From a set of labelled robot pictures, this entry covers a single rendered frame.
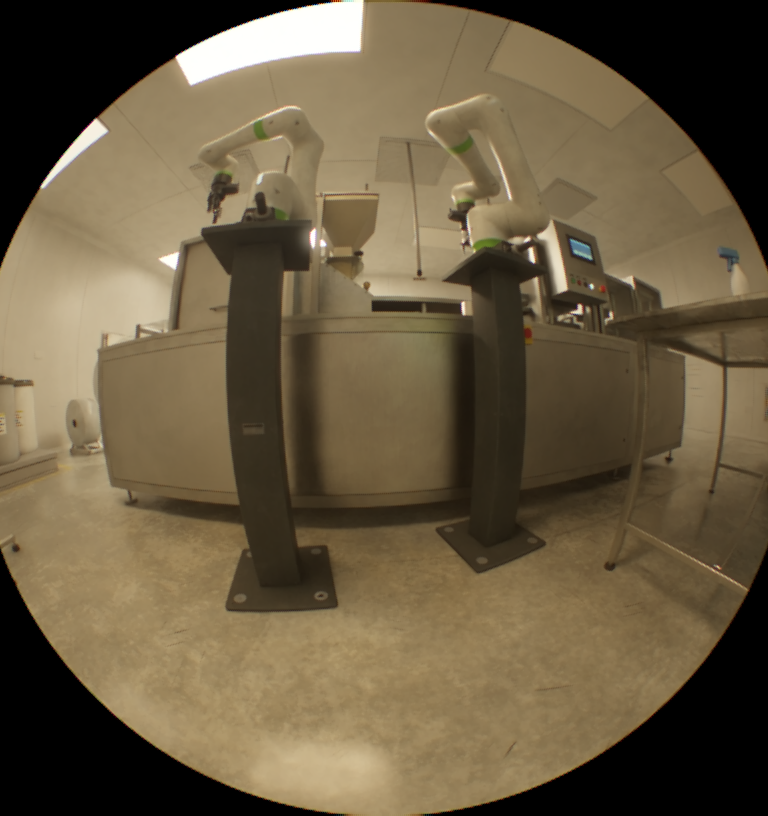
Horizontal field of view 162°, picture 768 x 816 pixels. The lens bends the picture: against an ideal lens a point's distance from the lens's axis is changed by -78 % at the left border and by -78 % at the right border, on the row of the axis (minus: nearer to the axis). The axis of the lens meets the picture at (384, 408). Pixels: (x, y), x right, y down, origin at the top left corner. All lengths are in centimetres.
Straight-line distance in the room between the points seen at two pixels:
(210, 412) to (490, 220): 119
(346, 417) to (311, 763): 94
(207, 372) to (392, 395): 70
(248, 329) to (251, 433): 23
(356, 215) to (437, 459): 118
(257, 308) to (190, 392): 59
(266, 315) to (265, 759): 86
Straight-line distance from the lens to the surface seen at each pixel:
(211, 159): 140
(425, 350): 96
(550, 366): 121
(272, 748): 58
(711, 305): 60
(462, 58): 235
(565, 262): 147
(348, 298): 124
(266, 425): 62
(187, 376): 115
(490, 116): 102
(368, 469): 97
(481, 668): 64
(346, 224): 143
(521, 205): 96
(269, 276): 67
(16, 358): 382
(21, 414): 311
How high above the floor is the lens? 55
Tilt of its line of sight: 5 degrees down
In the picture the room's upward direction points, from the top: 1 degrees counter-clockwise
